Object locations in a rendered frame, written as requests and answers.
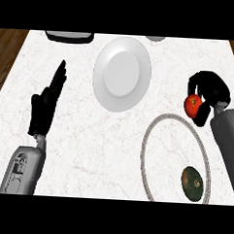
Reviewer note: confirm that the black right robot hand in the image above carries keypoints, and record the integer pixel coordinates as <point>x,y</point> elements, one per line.
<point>214,90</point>

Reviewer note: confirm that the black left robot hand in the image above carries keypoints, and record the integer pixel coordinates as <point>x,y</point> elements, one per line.
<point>46,108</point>

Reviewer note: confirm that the red tomato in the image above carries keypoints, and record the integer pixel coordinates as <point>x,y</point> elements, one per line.
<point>192,105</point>

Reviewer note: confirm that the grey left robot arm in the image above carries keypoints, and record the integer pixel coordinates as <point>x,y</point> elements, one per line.
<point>22,170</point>

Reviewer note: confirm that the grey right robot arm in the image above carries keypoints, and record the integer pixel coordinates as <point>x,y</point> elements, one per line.
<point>227,144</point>

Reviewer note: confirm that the white round placemat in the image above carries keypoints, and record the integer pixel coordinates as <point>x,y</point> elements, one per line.
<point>172,147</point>

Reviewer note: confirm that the white round plate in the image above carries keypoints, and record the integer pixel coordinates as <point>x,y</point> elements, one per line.
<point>122,74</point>

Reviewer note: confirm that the pale grey round object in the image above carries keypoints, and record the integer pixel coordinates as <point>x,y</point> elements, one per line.
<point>155,38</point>

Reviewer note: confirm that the dark green avocado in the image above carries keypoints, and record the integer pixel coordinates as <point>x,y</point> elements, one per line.
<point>192,184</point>

